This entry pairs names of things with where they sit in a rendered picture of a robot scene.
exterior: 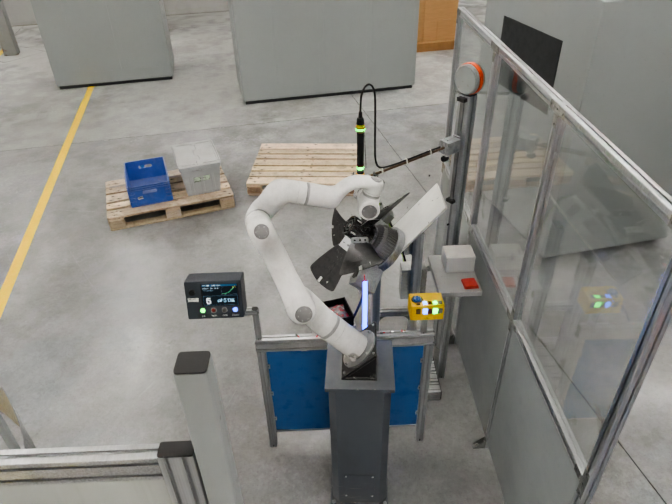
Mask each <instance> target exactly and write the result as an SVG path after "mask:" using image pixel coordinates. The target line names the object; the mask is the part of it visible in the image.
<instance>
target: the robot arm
mask: <svg viewBox="0 0 672 504"><path fill-rule="evenodd" d="M384 184H385V181H384V180H382V179H381V178H379V177H378V176H377V174H375V171H373V176H369V175H355V174H354V172H353V175H351V176H349V177H346V178H344V179H343V180H341V181H340V182H338V183H337V184H336V185H334V186H327V185H321V184H315V183H309V182H303V181H296V180H290V179H276V180H273V181H272V182H270V183H269V184H268V185H267V187H266V188H265V189H264V191H263V192H262V193H261V195H260V196H259V197H258V198H257V199H256V200H255V201H254V202H253V203H252V204H251V206H250V207H249V209H248V211H247V213H246V215H245V225H246V229H247V232H248V234H249V237H250V239H251V240H252V242H253V244H254V246H255V248H256V249H257V251H258V253H259V254H260V256H261V258H262V259H263V261H264V263H265V265H266V267H267V269H268V271H269V273H270V275H271V276H272V278H273V280H274V283H275V285H276V287H277V289H278V291H279V294H280V296H281V298H282V301H283V303H284V306H285V308H286V311H287V314H288V316H289V317H290V319H291V320H292V321H293V322H295V323H297V324H306V325H307V326H308V327H309V328H310V329H311V330H312V331H313V332H314V333H315V334H317V335H318V336H319V337H321V338H322V339H323V340H325V341H326V342H327V343H329V344H330V345H332V346H333V347H334V348H336V349H337V350H338V351H340V352H341V353H343V354H344V358H343V361H344V364H345V365H346V366H347V367H348V368H355V367H357V366H359V365H361V364H362V363H363V362H364V361H365V360H366V359H367V358H368V357H369V355H370V354H371V352H372V350H373V348H374V345H375V335H374V333H373V332H372V331H370V330H364V331H362V332H359V331H357V330H356V329H355V328H354V327H352V326H351V325H350V324H348V323H347V322H346V321H344V320H343V319H342V318H340V317H339V316H338V315H337V314H335V313H334V312H333V311H331V310H330V309H329V308H328V307H327V306H326V305H325V304H324V303H323V302H322V301H321V300H320V299H319V298H318V297H317V296H316V295H315V294H314V293H313V292H312V291H311V290H309V289H308V288H306V287H305V286H304V285H303V283H302V281H301V279H300V277H299V276H298V274H297V272H296V270H295V268H294V266H293V264H292V262H291V260H290V258H289V256H288V254H287V252H286V250H285V248H284V246H283V244H282V242H281V240H280V238H279V236H278V234H277V232H276V230H275V228H274V226H273V224H272V222H271V219H272V217H273V216H274V215H275V214H276V213H277V212H278V211H279V210H280V209H281V208H282V207H283V206H284V205H285V204H287V203H294V204H301V205H309V206H316V207H324V208H336V207H337V206H338V205H339V204H340V202H341V201H342V199H343V198H344V197H345V196H346V195H347V194H348V193H349V192H351V191H353V190H354V192H355V194H356V198H357V201H358V209H359V214H360V216H361V217H362V218H363V219H366V220H372V219H375V218H376V217H377V216H378V215H379V213H380V207H379V200H380V196H381V193H382V190H383V187H384Z"/></svg>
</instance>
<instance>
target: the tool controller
mask: <svg viewBox="0 0 672 504"><path fill-rule="evenodd" d="M184 289H185V297H186V304H187V311H188V318H189V319H211V318H237V317H244V315H245V312H246V309H247V301H246V291H245V280H244V272H218V273H191V274H188V276H187V278H186V279H185V281H184ZM203 296H214V304H215V306H204V303H203ZM223 307H226V308H227V309H228V310H227V312H225V313H224V312H222V308H223ZM233 307H237V308H238V311H237V312H234V311H233ZM201 308H205V309H206V312H205V313H201V312H200V309H201ZM211 308H216V309H217V311H216V312H215V313H212V312H211Z"/></svg>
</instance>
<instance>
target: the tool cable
mask: <svg viewBox="0 0 672 504"><path fill-rule="evenodd" d="M367 86H371V87H372V89H373V93H374V159H375V164H376V166H377V167H378V168H380V170H381V171H382V173H381V174H383V168H388V167H391V166H394V165H397V164H400V163H402V162H405V161H406V162H407V163H406V164H405V165H407V164H408V160H410V159H413V158H415V157H418V156H420V155H423V154H426V153H428V152H430V155H431V154H432V151H433V150H436V149H439V148H441V146H439V147H436V148H433V149H429V150H428V151H426V152H423V153H421V154H418V155H415V156H413V157H410V158H408V159H407V158H405V159H404V160H402V161H400V162H397V163H394V164H391V165H388V166H383V167H381V166H379V165H378V164H377V159H376V92H375V88H374V86H373V85H372V84H370V83H368V84H366V85H365V86H364V87H363V89H362V91H361V95H360V106H359V112H361V111H362V96H363V92H364V90H365V88H366V87H367ZM430 155H429V156H430ZM380 170H379V171H380Z"/></svg>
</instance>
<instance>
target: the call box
mask: <svg viewBox="0 0 672 504"><path fill-rule="evenodd" d="M414 296H420V297H421V301H420V305H416V302H414V301H413V297H414ZM423 301H427V304H426V305H423ZM428 301H432V304H428ZM433 301H437V304H433ZM438 301H442V304H438ZM431 308H443V313H440V314H438V313H437V314H433V313H432V314H428V313H427V314H423V309H431ZM444 308H445V305H444V301H443V298H442V295H441V293H414V294H409V295H408V312H409V316H410V320H436V319H443V316H444ZM416 309H421V314H416Z"/></svg>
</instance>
